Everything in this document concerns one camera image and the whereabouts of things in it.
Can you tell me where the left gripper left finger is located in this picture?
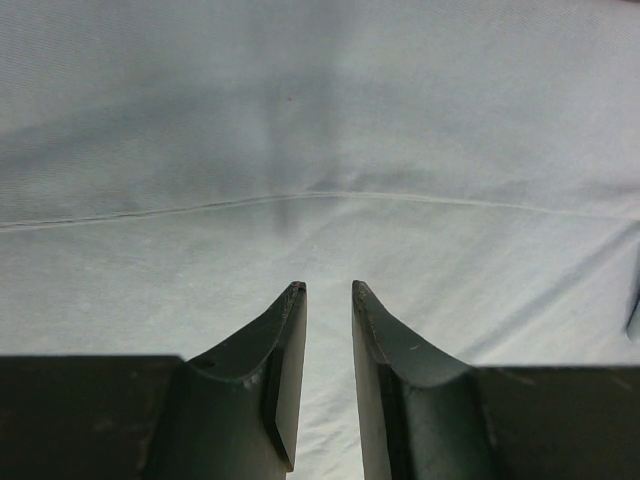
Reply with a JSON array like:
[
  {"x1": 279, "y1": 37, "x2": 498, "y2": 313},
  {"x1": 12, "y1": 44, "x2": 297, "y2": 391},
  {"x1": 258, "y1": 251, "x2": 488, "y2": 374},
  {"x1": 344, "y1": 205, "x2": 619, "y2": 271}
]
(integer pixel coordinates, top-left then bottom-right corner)
[{"x1": 147, "y1": 282, "x2": 307, "y2": 479}]

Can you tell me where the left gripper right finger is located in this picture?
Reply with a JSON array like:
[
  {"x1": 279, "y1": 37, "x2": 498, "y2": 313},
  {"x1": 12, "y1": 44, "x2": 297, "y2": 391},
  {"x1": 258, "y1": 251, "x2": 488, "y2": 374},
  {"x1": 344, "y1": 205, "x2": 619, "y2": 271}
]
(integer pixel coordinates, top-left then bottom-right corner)
[{"x1": 352, "y1": 280, "x2": 500, "y2": 479}]

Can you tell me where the blue t shirt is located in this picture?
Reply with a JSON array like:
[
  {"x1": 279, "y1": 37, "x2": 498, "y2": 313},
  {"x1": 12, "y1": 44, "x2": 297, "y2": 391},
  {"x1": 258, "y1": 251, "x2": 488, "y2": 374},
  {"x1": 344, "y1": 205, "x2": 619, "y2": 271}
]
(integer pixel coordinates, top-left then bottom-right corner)
[{"x1": 1, "y1": 1, "x2": 639, "y2": 479}]

